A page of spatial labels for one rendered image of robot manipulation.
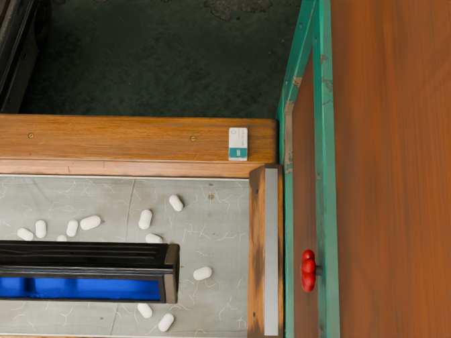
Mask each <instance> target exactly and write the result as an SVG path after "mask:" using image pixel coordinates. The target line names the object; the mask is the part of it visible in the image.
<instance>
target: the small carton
mask: <svg viewBox="0 0 451 338"><path fill-rule="evenodd" d="M247 152H248V128H234V127H230V130H229V160H240V161H246V160H247Z"/></svg>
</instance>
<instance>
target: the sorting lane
mask: <svg viewBox="0 0 451 338"><path fill-rule="evenodd" d="M172 195H177V196H178V198H179V199H180V201H181V202H182V204H183V209H182V210H181V211H176V210H175V209H174V207H173V206H172V205H171V203H170V201H169V199H170V197H171V196H172ZM144 210H149V211H151V213H152V218H151V221H150V226H149V227H148V228H147V229H142V228H140V226H139V221H140V217H141V214H142V211H144ZM93 215H96V216H98V217H99V218H100V220H101V222H100V224H99V225H98V226H96V227H94V228H91V229H88V230H84V229H82V227H81V221H82V220H83V219H86V218H88V217H91V216H93ZM40 220H42V221H44V222H45V223H46V235H45V237H43V238H40V237H38V236H37V235H36V223H37V222H38V221H40ZM71 220H76V221H77V222H78V227H77V233H76V235H74V236H72V237H71V236H68V235H67V232H66V231H67V229H68V223H69V221H71ZM20 228H25V229H27V230H28V231H31V232H32V233H33V234H34V238H33V239H32V240H31V241H57V238H58V236H60V235H64V236H65V237H66V240H67V241H92V242H126V243H147V241H146V236H147V234H150V233H151V234H154V235H157V236H159V237H161V238H162V243H168V244H170V243H177V244H179V245H180V273H179V297H178V302H177V303H176V304H167V303H166V304H147V305H148V306H149V307H150V308H151V310H152V316H151V317H150V318H145V317H144V316H143V315H142V314H141V312H140V311H139V310H138V304H139V303H106V302H42V301H10V300H0V335H38V336H70V337H133V338H247V328H248V322H247V314H248V251H249V179H222V178H153V177H117V176H48V175H12V174H0V240H24V239H22V238H21V237H19V236H18V234H17V231H18V230H19V229H20ZM25 241H26V240H25ZM204 267H209V268H211V270H212V274H211V275H210V277H208V278H204V279H202V280H196V279H195V278H194V276H193V274H194V272H195V270H198V269H200V268H204ZM168 313H169V314H172V315H173V317H174V321H173V322H172V324H171V325H170V327H169V328H168V330H166V331H161V330H160V329H159V327H158V325H159V323H160V322H161V320H162V319H163V317H164V315H165V314H168Z"/></svg>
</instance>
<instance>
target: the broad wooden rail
mask: <svg viewBox="0 0 451 338"><path fill-rule="evenodd" d="M230 127H234V128H248V152H247V160H246V161H240V160H229V130H230ZM264 164H279V121H278V119H261V118H225V117H152V116H114V115H40V114H2V113H0V174H12V175H48V176H117V177H153V178H222V179H249V172H250V171H251V170H253V169H255V168H257V167H259V166H262V165H264Z"/></svg>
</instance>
